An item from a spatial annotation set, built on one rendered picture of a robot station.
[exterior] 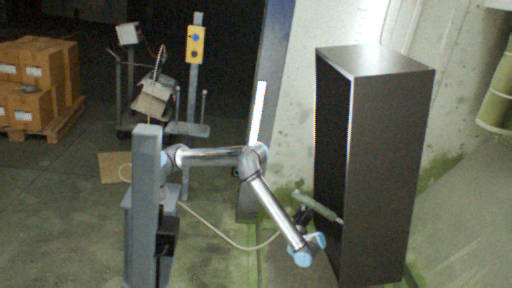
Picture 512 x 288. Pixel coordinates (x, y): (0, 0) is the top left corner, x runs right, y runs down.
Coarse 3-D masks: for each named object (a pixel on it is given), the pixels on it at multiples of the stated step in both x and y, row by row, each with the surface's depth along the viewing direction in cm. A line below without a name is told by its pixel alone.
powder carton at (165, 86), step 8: (152, 72) 421; (144, 80) 396; (152, 80) 399; (160, 80) 436; (168, 80) 437; (144, 88) 396; (160, 88) 400; (168, 88) 403; (144, 96) 405; (152, 96) 405; (160, 96) 400; (168, 96) 402; (176, 96) 424; (144, 104) 409; (152, 104) 409; (160, 104) 410; (152, 112) 413; (160, 112) 414
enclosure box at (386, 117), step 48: (336, 48) 196; (384, 48) 190; (336, 96) 215; (384, 96) 153; (336, 144) 230; (384, 144) 163; (336, 192) 246; (384, 192) 175; (336, 240) 236; (384, 240) 189
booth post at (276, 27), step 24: (288, 0) 241; (264, 24) 251; (288, 24) 247; (264, 48) 254; (264, 72) 261; (264, 96) 268; (264, 120) 276; (264, 144) 285; (264, 168) 294; (240, 192) 302; (240, 216) 313
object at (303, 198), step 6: (294, 192) 226; (300, 192) 225; (294, 198) 226; (300, 198) 225; (306, 198) 225; (306, 204) 226; (312, 204) 225; (318, 204) 227; (318, 210) 226; (324, 210) 226; (330, 210) 229; (294, 216) 237; (324, 216) 228; (330, 216) 226; (336, 216) 228; (342, 222) 229
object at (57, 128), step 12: (84, 96) 493; (72, 108) 451; (84, 108) 489; (60, 120) 415; (72, 120) 442; (12, 132) 382; (24, 132) 384; (36, 132) 386; (48, 132) 388; (60, 132) 401
